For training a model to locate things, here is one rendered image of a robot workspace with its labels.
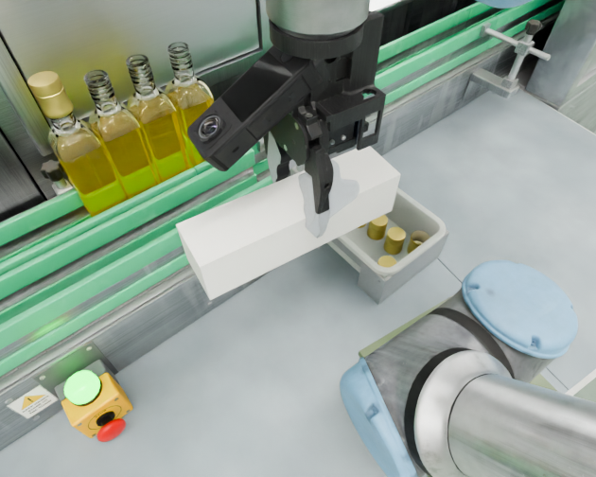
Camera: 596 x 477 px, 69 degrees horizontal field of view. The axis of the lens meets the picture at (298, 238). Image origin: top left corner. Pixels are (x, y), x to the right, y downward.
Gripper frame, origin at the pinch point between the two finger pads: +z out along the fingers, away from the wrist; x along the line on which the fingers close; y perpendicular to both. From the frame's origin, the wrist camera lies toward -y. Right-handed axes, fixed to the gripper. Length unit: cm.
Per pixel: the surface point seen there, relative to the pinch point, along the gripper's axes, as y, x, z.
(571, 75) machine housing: 95, 22, 25
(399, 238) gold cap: 25.7, 5.3, 27.6
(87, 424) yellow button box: -32.4, 2.8, 28.7
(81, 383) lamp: -30.4, 6.2, 23.6
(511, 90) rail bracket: 74, 24, 23
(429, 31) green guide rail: 62, 42, 14
